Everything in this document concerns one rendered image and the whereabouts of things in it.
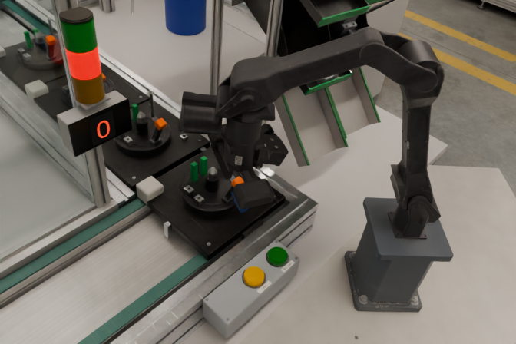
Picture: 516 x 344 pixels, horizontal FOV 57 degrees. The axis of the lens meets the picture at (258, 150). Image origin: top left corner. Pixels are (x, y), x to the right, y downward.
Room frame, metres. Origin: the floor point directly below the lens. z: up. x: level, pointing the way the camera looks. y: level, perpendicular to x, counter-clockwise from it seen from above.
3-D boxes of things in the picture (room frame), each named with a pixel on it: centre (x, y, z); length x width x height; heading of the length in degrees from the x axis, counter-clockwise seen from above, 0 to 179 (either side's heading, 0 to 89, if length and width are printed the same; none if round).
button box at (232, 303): (0.54, -0.02, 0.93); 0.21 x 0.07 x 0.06; 141
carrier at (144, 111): (0.90, 0.29, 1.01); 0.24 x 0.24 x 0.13; 51
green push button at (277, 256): (0.60, -0.07, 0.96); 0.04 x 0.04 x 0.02
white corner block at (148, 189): (0.73, 0.23, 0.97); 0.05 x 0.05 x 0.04; 51
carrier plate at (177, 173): (0.74, 0.09, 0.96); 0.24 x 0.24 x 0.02; 51
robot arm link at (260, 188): (0.61, 0.03, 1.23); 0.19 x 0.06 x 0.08; 26
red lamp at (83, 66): (0.67, 0.30, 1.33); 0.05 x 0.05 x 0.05
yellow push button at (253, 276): (0.54, -0.02, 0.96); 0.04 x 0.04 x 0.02
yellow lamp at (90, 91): (0.67, 0.30, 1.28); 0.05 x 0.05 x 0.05
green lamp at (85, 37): (0.67, 0.30, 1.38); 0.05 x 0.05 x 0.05
